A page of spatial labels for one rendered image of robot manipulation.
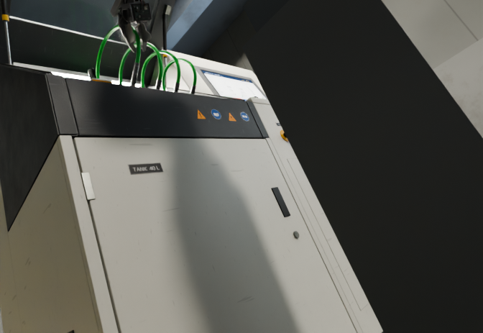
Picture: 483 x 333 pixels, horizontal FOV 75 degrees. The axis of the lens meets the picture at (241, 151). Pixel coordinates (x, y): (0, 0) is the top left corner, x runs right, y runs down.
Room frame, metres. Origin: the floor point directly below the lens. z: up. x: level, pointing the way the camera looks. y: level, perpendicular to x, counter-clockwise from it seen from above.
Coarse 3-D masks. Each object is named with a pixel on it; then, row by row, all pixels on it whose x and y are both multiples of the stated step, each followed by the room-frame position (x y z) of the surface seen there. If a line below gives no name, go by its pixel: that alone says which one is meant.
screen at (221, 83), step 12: (204, 72) 1.44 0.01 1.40; (216, 72) 1.53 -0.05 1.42; (216, 84) 1.44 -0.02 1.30; (228, 84) 1.52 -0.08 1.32; (240, 84) 1.61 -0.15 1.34; (252, 84) 1.72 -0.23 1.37; (228, 96) 1.44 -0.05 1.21; (240, 96) 1.52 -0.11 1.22; (252, 96) 1.61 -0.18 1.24; (264, 96) 1.72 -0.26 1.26
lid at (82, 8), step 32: (32, 0) 0.87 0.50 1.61; (64, 0) 0.93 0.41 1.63; (96, 0) 1.01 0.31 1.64; (160, 0) 1.16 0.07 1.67; (0, 32) 0.87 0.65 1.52; (32, 32) 0.93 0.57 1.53; (64, 32) 1.00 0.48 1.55; (96, 32) 1.10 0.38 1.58; (160, 32) 1.28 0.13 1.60; (32, 64) 1.01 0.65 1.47; (64, 64) 1.09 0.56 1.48; (128, 64) 1.28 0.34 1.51
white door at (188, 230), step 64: (128, 192) 0.64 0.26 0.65; (192, 192) 0.76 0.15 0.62; (256, 192) 0.94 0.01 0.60; (128, 256) 0.61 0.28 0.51; (192, 256) 0.72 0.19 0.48; (256, 256) 0.86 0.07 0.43; (320, 256) 1.07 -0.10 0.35; (128, 320) 0.59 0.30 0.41; (192, 320) 0.68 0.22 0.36; (256, 320) 0.80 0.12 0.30; (320, 320) 0.97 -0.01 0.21
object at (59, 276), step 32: (64, 160) 0.55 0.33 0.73; (32, 192) 0.71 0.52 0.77; (64, 192) 0.58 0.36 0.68; (32, 224) 0.74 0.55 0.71; (64, 224) 0.60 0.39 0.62; (32, 256) 0.77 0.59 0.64; (64, 256) 0.62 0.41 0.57; (96, 256) 0.57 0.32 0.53; (32, 288) 0.80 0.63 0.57; (64, 288) 0.65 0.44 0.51; (96, 288) 0.56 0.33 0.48; (32, 320) 0.83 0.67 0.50; (64, 320) 0.67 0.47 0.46; (96, 320) 0.57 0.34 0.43; (352, 320) 1.08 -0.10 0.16
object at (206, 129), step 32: (96, 96) 0.63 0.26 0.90; (128, 96) 0.69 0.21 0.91; (160, 96) 0.77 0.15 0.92; (192, 96) 0.86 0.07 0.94; (96, 128) 0.61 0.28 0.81; (128, 128) 0.67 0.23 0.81; (160, 128) 0.74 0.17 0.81; (192, 128) 0.83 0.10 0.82; (224, 128) 0.93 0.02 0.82; (256, 128) 1.05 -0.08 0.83
